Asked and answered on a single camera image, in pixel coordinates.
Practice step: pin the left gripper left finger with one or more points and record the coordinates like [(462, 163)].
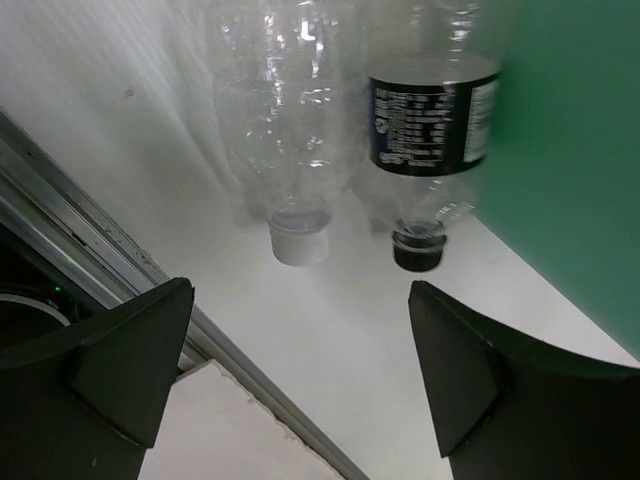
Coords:
[(85, 401)]

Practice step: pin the black cap black label bottle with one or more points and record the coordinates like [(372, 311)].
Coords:
[(433, 70)]

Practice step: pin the clear white cap bottle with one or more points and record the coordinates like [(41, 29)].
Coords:
[(290, 92)]

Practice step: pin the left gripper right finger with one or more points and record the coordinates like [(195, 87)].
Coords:
[(506, 405)]

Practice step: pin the aluminium table edge rail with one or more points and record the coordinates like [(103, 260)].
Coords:
[(63, 260)]

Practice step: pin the green plastic bin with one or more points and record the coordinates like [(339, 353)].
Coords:
[(563, 163)]

